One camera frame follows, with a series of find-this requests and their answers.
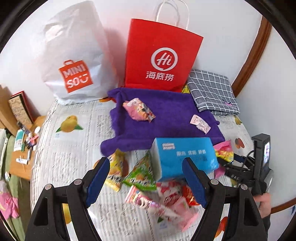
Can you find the wooden side table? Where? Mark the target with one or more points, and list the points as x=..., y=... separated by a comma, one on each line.
x=22, y=161

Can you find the framed picture brown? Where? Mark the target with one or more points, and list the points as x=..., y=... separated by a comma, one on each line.
x=20, y=109

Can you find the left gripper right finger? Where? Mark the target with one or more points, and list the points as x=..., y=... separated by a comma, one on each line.
x=244, y=221

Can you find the person's right hand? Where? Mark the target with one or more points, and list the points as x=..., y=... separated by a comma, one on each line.
x=264, y=201

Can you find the pink white candy packet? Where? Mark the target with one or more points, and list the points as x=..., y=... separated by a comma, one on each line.
x=172, y=206

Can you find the purple fluffy towel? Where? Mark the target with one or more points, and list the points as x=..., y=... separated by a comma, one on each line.
x=173, y=111

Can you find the red snack packet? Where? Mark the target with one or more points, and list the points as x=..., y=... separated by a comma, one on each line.
x=187, y=193

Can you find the blue tissue pack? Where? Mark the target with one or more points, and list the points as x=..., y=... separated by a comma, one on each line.
x=167, y=155

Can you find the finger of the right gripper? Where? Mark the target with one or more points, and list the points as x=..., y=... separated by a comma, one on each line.
x=230, y=167

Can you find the grey checked folded cloth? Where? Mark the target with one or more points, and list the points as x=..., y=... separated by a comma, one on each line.
x=212, y=92

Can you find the green triangular snack bag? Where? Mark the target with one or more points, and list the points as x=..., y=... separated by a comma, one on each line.
x=142, y=176

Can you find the pink yellow snack bag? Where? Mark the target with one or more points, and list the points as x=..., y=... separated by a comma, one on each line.
x=225, y=156

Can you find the yellow triangular snack bag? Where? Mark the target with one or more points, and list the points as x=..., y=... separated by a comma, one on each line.
x=114, y=177

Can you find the white Miniso plastic bag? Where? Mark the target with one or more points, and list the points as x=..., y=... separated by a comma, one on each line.
x=76, y=63

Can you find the fruit print table cover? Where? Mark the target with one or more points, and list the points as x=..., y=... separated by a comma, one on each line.
x=69, y=146

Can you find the small pink white sachet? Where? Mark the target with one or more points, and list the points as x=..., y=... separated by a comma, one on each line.
x=200, y=124

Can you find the red Haidilao paper bag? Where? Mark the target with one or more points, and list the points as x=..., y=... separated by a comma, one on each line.
x=159, y=56

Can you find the pink cartoon snack packet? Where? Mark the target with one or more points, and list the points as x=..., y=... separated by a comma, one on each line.
x=138, y=110

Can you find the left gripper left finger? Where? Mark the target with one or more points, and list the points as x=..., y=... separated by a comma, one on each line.
x=47, y=221

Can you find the brown wooden door frame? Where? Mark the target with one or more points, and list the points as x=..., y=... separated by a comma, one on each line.
x=253, y=57

